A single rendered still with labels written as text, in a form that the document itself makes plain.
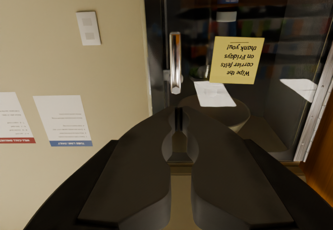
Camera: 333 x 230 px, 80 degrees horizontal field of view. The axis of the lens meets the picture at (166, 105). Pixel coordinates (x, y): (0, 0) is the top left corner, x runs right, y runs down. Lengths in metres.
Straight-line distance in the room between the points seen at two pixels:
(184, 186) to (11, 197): 1.27
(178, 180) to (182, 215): 0.07
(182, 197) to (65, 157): 0.82
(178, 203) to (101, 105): 0.59
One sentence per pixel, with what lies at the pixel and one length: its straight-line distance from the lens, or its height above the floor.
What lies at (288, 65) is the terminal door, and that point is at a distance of 0.39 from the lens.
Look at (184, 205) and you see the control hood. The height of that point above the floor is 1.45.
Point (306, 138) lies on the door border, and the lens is 0.48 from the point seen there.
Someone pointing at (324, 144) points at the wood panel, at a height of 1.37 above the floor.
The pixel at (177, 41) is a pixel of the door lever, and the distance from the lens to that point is 0.28.
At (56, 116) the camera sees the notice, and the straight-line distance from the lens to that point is 1.04.
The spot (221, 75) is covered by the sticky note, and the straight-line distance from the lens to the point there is 0.35.
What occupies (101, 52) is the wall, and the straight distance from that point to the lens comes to 0.83.
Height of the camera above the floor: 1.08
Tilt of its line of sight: 27 degrees up
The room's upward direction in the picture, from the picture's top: 178 degrees clockwise
